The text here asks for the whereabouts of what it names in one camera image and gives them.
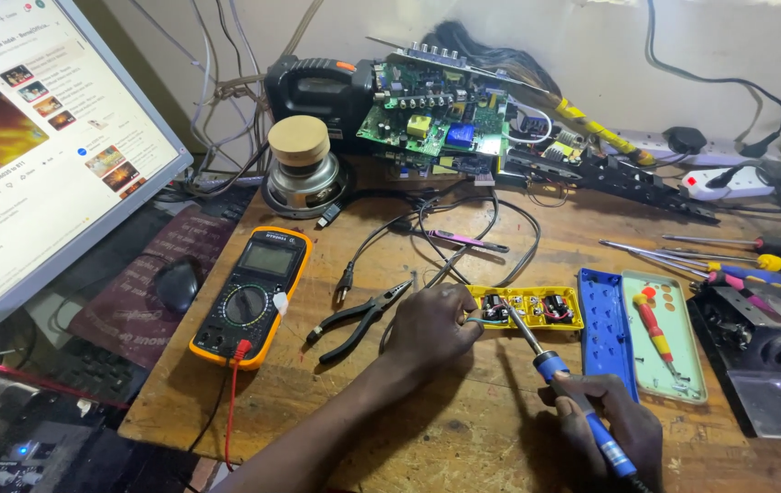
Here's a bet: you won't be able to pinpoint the person's right hand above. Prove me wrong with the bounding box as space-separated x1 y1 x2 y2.
537 371 666 493

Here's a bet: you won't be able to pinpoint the person's left hand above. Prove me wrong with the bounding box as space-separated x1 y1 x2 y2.
385 282 485 378

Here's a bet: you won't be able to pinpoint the blue soldering iron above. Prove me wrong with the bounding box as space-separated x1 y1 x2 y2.
505 304 652 493

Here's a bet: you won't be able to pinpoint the black long-nose pliers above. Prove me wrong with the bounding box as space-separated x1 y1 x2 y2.
306 278 415 366

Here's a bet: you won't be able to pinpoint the blue plastic cover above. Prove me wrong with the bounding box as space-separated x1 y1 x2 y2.
577 267 641 404

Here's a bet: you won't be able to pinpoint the yellow case with electronics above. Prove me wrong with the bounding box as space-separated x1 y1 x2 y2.
465 284 585 332

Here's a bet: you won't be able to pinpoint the red and yellow screwdriver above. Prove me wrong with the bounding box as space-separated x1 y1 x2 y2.
632 287 683 385

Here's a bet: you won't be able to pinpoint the pale green tray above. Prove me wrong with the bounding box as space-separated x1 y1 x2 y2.
620 268 709 405

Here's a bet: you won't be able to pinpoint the black usb plug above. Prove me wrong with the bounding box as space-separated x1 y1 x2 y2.
316 201 344 230

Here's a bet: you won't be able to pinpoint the shiny metal plate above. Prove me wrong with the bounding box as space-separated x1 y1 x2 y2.
725 369 781 442

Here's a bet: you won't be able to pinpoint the black metal box round hole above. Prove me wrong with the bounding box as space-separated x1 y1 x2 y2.
686 283 781 375

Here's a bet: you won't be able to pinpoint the yellow digital multimeter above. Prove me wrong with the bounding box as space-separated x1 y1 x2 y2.
189 226 314 372

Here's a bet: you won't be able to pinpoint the speaker driver with wooden cap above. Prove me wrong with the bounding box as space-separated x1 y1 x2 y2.
261 115 351 220

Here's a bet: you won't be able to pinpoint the red probe lead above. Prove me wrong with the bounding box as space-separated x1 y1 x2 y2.
224 340 253 471

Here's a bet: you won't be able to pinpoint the pink and black screwdriver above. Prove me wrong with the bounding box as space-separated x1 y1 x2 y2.
705 270 781 318

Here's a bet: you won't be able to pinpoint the blue and yellow screwdriver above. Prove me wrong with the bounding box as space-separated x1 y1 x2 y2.
599 239 781 292

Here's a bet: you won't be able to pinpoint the green circuit board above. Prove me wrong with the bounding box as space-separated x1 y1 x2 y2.
355 59 512 159

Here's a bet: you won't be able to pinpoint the black computer mouse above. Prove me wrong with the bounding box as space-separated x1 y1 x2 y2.
153 256 204 315

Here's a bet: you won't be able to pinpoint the black handheld lantern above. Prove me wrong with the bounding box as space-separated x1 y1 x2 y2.
264 55 379 156

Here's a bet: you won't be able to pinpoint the circuit board with jack row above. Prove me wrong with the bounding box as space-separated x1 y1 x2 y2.
366 36 550 94

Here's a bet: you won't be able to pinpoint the long white power strip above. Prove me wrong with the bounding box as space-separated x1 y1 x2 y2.
602 128 770 168

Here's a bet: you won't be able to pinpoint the maroon mouse pad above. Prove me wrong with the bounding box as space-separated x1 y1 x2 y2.
67 205 242 371

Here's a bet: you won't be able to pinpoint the black mains plug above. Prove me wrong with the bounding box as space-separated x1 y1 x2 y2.
662 126 708 156

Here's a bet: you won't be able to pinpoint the black keyboard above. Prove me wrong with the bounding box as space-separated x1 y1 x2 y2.
40 184 256 406

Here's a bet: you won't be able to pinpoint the silver computer monitor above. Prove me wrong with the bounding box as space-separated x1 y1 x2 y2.
0 0 194 332

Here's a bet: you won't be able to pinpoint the black audio unit with knobs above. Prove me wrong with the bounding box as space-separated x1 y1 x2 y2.
0 368 132 493

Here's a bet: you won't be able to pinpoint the pink-handled precision tool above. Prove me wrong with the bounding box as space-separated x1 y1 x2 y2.
423 229 511 255

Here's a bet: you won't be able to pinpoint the white wire loop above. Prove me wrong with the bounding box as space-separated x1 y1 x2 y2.
506 102 555 147

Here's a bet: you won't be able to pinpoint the black plastic chassis frame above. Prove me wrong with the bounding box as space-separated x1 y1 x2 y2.
499 147 721 225

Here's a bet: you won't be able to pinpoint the black cable bundle yellow tape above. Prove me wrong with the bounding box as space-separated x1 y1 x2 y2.
423 20 658 168

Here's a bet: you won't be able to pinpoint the white power strip red switch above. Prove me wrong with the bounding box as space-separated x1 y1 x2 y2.
679 166 776 201

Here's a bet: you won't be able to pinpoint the tangle of grey cables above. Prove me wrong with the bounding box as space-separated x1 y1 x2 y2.
126 0 327 200

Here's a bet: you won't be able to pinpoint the black wall cable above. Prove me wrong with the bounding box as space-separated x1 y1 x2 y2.
643 0 781 159

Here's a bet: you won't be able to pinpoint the thin red wire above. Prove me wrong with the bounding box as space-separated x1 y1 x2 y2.
0 362 132 412

